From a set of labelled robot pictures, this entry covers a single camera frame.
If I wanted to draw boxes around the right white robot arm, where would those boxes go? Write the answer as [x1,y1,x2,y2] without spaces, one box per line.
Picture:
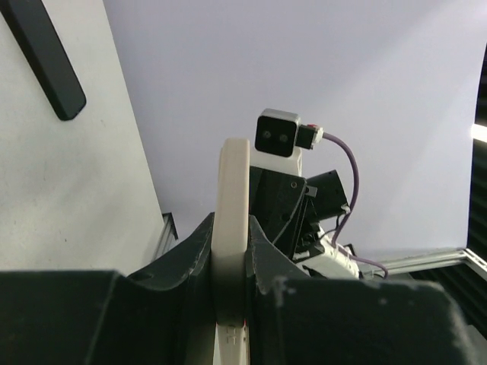
[250,149,367,279]

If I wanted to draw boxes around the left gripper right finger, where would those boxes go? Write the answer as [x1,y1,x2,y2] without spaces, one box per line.
[246,217,486,364]

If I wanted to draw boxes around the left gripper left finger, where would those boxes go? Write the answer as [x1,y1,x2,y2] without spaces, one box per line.
[1,215,215,364]

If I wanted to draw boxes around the black phone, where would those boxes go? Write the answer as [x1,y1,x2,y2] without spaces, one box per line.
[1,1,87,122]

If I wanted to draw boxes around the beige phone case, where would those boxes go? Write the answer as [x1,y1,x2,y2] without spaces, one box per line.
[211,138,250,364]

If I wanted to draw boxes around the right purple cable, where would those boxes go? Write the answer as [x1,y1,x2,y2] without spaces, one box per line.
[321,132,389,278]

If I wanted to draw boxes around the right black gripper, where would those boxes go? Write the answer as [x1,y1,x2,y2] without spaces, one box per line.
[250,150,348,259]

